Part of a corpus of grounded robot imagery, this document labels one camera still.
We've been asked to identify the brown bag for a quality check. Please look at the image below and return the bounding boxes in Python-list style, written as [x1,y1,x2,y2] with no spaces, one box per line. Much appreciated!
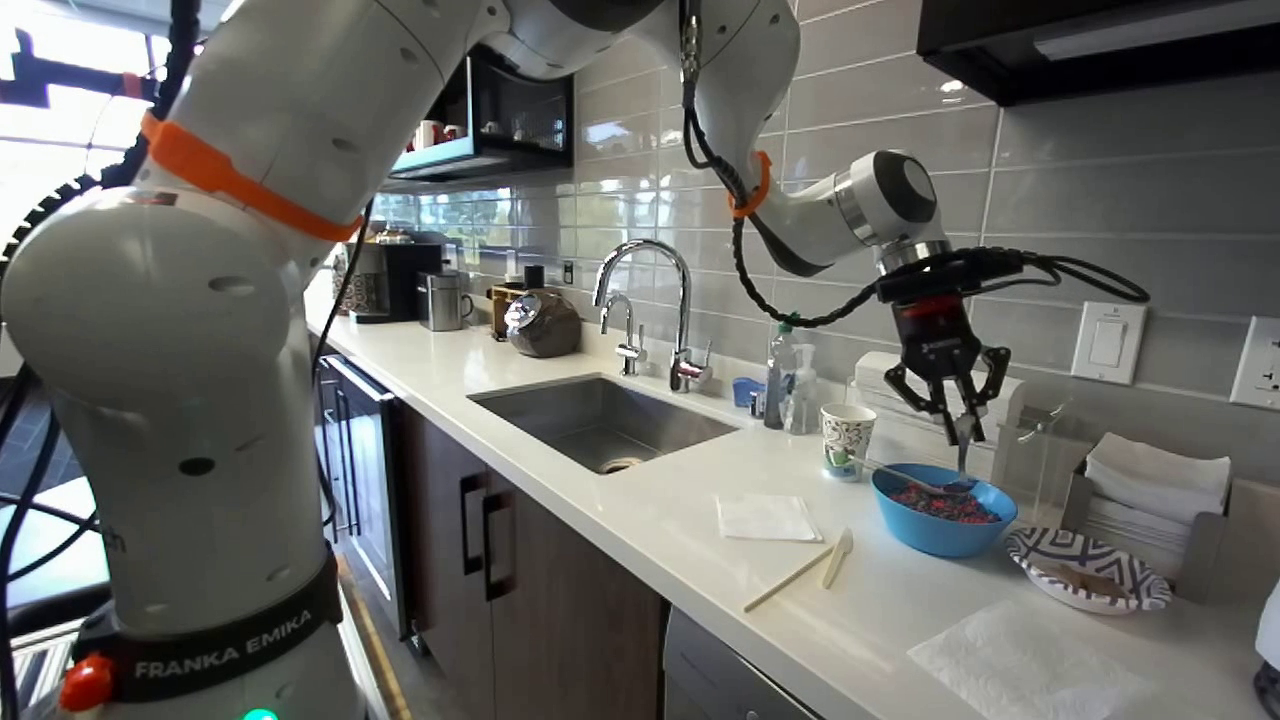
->
[502,284,589,361]

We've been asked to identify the stack of white napkins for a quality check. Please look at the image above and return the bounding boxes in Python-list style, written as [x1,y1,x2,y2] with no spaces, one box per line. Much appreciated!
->
[1081,429,1235,540]

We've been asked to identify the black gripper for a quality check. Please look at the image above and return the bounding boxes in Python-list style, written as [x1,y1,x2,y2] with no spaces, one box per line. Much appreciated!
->
[882,284,1012,447]

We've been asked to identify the black coffee maker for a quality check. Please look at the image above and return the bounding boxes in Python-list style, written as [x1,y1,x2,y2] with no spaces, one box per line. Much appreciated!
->
[341,238,447,328]

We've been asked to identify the patterned paper cup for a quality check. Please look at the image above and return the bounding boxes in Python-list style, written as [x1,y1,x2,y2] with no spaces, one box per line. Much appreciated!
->
[817,400,882,486]

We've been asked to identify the blue bowl of coloured beads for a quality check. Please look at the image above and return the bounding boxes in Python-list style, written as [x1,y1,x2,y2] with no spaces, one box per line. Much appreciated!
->
[867,459,1021,564]

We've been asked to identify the steel mug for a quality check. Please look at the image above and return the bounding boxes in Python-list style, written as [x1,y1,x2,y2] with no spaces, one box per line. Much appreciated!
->
[422,267,477,337]

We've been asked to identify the black wall shelf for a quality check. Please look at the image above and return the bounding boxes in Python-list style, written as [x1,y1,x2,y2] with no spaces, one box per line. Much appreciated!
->
[384,40,577,186]

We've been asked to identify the steel kitchen sink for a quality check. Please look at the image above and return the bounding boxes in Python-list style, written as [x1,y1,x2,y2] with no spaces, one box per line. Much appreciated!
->
[463,373,741,482]

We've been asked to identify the brown piece on plate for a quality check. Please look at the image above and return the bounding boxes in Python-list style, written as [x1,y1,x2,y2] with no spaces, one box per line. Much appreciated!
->
[1051,558,1129,600]

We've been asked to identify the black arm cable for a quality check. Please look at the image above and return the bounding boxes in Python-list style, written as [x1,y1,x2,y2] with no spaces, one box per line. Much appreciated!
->
[678,0,1152,333]

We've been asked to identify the blue patterned paper plate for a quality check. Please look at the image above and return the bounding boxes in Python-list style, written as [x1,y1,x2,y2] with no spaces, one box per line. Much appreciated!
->
[1004,519,1175,622]

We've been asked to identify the long wooden stick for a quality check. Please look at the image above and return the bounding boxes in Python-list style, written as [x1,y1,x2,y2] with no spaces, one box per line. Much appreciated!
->
[741,533,848,617]

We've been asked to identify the white folded towel pack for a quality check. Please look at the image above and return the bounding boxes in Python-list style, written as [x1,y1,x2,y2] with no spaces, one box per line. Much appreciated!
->
[848,347,1034,490]

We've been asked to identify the small chrome tap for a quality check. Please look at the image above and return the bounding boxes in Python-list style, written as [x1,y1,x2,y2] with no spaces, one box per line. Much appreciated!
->
[597,293,654,379]

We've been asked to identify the clear acrylic napkin holder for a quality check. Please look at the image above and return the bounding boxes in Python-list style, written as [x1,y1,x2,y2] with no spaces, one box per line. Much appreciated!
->
[1055,433,1280,614]

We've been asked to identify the black range hood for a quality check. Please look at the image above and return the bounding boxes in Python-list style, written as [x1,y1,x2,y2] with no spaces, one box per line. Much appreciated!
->
[915,0,1280,112]

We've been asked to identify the white wall outlet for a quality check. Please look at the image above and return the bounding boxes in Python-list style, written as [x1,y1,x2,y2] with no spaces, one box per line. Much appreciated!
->
[1228,312,1280,414]

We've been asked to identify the large white paper towel sheet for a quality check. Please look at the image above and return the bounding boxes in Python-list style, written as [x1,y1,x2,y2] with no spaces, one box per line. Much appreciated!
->
[904,595,1161,720]

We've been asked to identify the clear soap bottle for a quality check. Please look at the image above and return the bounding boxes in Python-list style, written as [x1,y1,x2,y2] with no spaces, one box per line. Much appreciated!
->
[758,321,819,435]

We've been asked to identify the white wall light switch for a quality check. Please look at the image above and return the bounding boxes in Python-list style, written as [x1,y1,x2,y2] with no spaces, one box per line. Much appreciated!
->
[1069,300,1152,393]

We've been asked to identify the black cabinet handle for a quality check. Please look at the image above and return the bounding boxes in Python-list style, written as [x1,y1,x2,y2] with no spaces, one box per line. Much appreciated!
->
[456,472,492,579]
[479,490,519,603]

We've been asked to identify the small square white napkin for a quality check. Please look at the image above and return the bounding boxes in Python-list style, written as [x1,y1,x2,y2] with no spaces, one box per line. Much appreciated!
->
[711,492,830,549]

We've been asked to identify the chrome arched faucet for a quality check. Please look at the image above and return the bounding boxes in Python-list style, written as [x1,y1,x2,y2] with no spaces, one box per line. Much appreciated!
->
[589,238,711,395]

